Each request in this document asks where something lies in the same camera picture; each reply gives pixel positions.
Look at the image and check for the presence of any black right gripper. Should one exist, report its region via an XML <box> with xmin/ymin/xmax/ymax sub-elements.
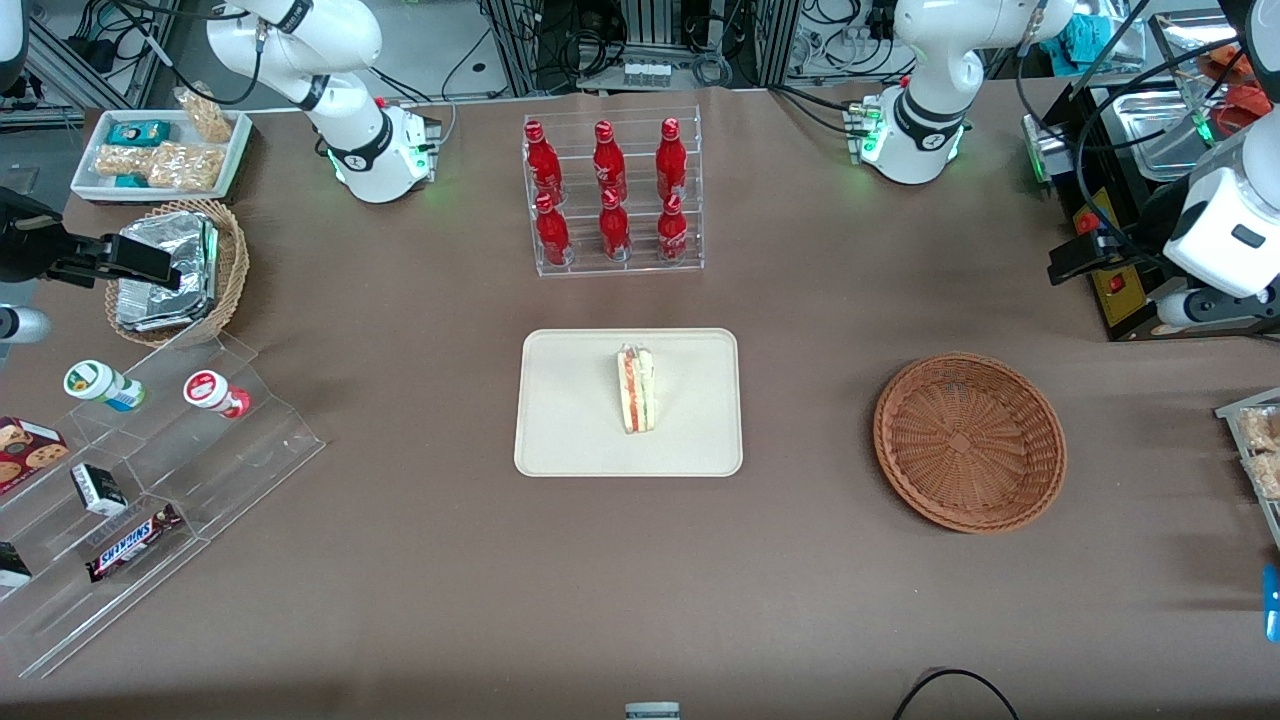
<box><xmin>0</xmin><ymin>187</ymin><xmax>184</xmax><ymax>293</ymax></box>

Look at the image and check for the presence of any triangle sandwich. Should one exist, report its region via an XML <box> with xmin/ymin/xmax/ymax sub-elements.
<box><xmin>615</xmin><ymin>343</ymin><xmax>658</xmax><ymax>436</ymax></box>

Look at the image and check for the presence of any light tan wicker basket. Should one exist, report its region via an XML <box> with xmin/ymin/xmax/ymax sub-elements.
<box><xmin>104</xmin><ymin>197</ymin><xmax>250</xmax><ymax>350</ymax></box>

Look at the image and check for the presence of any white rectangular snack tray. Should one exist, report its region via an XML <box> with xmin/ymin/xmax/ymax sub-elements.
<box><xmin>71</xmin><ymin>107</ymin><xmax>254</xmax><ymax>205</ymax></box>

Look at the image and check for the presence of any brown wicker basket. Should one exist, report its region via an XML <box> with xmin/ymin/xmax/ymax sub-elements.
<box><xmin>872</xmin><ymin>351</ymin><xmax>1068</xmax><ymax>535</ymax></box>

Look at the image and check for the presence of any cream plastic tray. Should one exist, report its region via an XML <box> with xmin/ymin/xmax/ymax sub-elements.
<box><xmin>513</xmin><ymin>327</ymin><xmax>745</xmax><ymax>479</ymax></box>

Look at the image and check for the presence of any foil wrapped package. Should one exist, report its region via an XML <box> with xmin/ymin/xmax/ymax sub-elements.
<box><xmin>118</xmin><ymin>211</ymin><xmax>219</xmax><ymax>303</ymax></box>
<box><xmin>114</xmin><ymin>285</ymin><xmax>217</xmax><ymax>334</ymax></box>

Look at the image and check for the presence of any black food warmer case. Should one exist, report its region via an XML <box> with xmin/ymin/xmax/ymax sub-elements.
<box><xmin>1020</xmin><ymin>8</ymin><xmax>1280</xmax><ymax>344</ymax></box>

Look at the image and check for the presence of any clear bag of puffed snacks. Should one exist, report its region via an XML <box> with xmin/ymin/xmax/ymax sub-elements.
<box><xmin>174</xmin><ymin>87</ymin><xmax>234</xmax><ymax>145</ymax></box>
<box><xmin>94</xmin><ymin>145</ymin><xmax>157</xmax><ymax>180</ymax></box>
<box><xmin>147</xmin><ymin>142</ymin><xmax>224</xmax><ymax>192</ymax></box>

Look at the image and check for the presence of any green lid yogurt cup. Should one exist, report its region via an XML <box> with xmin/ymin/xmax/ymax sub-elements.
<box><xmin>63</xmin><ymin>359</ymin><xmax>146</xmax><ymax>414</ymax></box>

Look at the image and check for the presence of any teal snack box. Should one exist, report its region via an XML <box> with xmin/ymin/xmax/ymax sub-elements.
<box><xmin>107</xmin><ymin>119</ymin><xmax>172</xmax><ymax>148</ymax></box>

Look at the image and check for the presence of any steel warmer pan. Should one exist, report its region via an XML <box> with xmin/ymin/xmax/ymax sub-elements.
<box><xmin>1112</xmin><ymin>89</ymin><xmax>1217</xmax><ymax>184</ymax></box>

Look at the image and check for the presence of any red lid yogurt cup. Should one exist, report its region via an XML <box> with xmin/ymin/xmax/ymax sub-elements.
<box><xmin>182</xmin><ymin>369</ymin><xmax>253</xmax><ymax>420</ymax></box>

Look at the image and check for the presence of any red cookie box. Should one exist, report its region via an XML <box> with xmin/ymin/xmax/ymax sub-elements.
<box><xmin>0</xmin><ymin>415</ymin><xmax>70</xmax><ymax>497</ymax></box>

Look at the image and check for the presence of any orange fried food piece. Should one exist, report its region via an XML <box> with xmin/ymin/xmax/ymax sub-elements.
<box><xmin>1213</xmin><ymin>84</ymin><xmax>1275</xmax><ymax>139</ymax></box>
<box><xmin>1198</xmin><ymin>48</ymin><xmax>1253</xmax><ymax>84</ymax></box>

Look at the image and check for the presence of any clear acrylic stepped shelf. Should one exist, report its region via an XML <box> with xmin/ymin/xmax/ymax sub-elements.
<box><xmin>0</xmin><ymin>332</ymin><xmax>327</xmax><ymax>682</ymax></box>

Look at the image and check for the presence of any small black white box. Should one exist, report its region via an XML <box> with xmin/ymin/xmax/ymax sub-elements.
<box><xmin>69</xmin><ymin>462</ymin><xmax>129</xmax><ymax>518</ymax></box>

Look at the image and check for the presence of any snickers chocolate bar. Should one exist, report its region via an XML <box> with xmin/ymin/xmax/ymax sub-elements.
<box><xmin>84</xmin><ymin>502</ymin><xmax>184</xmax><ymax>584</ymax></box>

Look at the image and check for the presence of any aluminium equipment rack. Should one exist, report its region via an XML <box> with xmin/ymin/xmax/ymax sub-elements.
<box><xmin>478</xmin><ymin>0</ymin><xmax>803</xmax><ymax>97</ymax></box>

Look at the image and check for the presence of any red cola bottle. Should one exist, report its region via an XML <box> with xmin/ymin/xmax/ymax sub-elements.
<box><xmin>597</xmin><ymin>187</ymin><xmax>634</xmax><ymax>264</ymax></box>
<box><xmin>656</xmin><ymin>193</ymin><xmax>692</xmax><ymax>264</ymax></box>
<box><xmin>534</xmin><ymin>192</ymin><xmax>574</xmax><ymax>268</ymax></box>
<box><xmin>655</xmin><ymin>117</ymin><xmax>690</xmax><ymax>203</ymax></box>
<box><xmin>592</xmin><ymin>119</ymin><xmax>630</xmax><ymax>203</ymax></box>
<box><xmin>524</xmin><ymin>119</ymin><xmax>565</xmax><ymax>203</ymax></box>

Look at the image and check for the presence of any clear acrylic bottle rack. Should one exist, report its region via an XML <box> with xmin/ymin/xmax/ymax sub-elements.
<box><xmin>521</xmin><ymin>104</ymin><xmax>706</xmax><ymax>280</ymax></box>

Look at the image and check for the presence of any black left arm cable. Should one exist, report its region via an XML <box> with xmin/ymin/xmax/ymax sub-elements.
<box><xmin>1014</xmin><ymin>0</ymin><xmax>1243</xmax><ymax>273</ymax></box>

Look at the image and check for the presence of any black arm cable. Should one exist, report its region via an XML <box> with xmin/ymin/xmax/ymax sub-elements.
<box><xmin>1014</xmin><ymin>0</ymin><xmax>1243</xmax><ymax>273</ymax></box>
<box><xmin>118</xmin><ymin>0</ymin><xmax>266</xmax><ymax>108</ymax></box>

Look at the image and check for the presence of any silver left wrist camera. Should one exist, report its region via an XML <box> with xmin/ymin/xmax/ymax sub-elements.
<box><xmin>1148</xmin><ymin>284</ymin><xmax>1280</xmax><ymax>333</ymax></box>

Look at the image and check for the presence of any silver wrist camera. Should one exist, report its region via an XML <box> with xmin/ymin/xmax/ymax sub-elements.
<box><xmin>1148</xmin><ymin>284</ymin><xmax>1280</xmax><ymax>333</ymax></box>
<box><xmin>0</xmin><ymin>304</ymin><xmax>54</xmax><ymax>347</ymax></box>

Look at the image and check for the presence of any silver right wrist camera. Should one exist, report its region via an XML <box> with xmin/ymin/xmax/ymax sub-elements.
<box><xmin>0</xmin><ymin>304</ymin><xmax>54</xmax><ymax>347</ymax></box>

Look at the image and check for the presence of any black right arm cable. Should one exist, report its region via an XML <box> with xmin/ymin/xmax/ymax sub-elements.
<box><xmin>118</xmin><ymin>0</ymin><xmax>266</xmax><ymax>108</ymax></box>

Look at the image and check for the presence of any metal wire tray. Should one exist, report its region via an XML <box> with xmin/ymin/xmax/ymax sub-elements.
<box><xmin>1214</xmin><ymin>387</ymin><xmax>1280</xmax><ymax>553</ymax></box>

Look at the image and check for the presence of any black looped cable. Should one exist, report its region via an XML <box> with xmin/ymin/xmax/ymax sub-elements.
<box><xmin>891</xmin><ymin>667</ymin><xmax>1020</xmax><ymax>720</ymax></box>

